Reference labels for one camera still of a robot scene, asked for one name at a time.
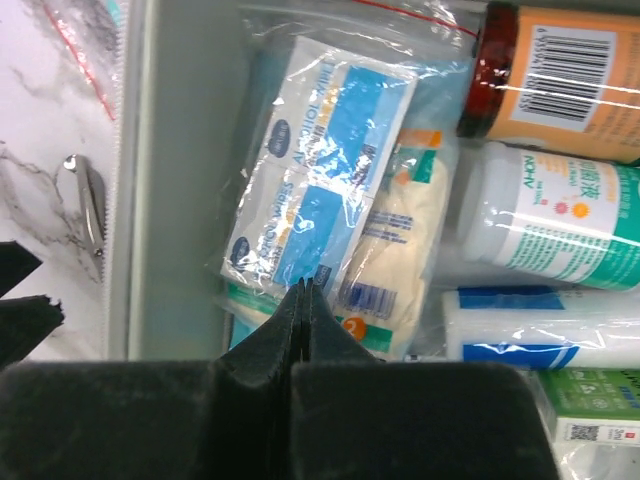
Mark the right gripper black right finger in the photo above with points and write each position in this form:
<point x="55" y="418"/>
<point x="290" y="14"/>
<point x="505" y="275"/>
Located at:
<point x="353" y="416"/>

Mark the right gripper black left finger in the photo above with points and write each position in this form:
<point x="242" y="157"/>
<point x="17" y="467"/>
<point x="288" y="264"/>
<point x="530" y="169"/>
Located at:
<point x="218" y="419"/>

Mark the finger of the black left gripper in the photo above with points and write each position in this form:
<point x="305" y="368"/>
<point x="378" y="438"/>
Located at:
<point x="25" y="321"/>

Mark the white blue bandage roll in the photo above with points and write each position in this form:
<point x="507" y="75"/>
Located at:
<point x="542" y="327"/>

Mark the green medicine box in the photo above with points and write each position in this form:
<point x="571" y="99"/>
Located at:
<point x="590" y="405"/>

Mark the grey medicine kit case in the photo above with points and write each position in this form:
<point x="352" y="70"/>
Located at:
<point x="188" y="72"/>

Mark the dotted plaster packet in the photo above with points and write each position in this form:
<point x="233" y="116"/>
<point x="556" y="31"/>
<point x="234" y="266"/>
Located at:
<point x="92" y="32"/>

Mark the white green medicine bottle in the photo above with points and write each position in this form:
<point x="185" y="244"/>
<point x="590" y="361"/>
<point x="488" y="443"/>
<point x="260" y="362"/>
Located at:
<point x="563" y="218"/>

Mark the blue white wipes packet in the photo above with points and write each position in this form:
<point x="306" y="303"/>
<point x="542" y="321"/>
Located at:
<point x="325" y="149"/>

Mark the amber medicine bottle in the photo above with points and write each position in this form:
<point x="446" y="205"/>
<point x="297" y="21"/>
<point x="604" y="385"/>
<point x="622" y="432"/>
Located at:
<point x="562" y="80"/>

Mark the cotton swab bag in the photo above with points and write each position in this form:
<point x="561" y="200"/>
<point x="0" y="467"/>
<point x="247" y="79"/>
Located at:
<point x="249" y="309"/>

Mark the black handled scissors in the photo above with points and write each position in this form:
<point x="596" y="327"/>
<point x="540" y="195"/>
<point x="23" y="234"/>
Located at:
<point x="92" y="198"/>

